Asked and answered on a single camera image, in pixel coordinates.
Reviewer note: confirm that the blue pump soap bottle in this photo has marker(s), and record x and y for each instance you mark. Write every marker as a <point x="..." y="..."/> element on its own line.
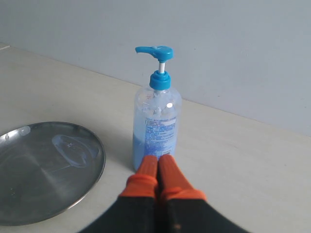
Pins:
<point x="157" y="110"/>

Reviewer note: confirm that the round steel plate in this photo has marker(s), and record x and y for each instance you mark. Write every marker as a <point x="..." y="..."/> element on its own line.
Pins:
<point x="45" y="169"/>

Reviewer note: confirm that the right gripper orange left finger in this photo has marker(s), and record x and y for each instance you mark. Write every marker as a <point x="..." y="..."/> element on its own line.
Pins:
<point x="133" y="211"/>

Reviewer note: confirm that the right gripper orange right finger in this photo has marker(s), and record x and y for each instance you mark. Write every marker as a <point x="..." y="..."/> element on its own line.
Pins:
<point x="186" y="208"/>

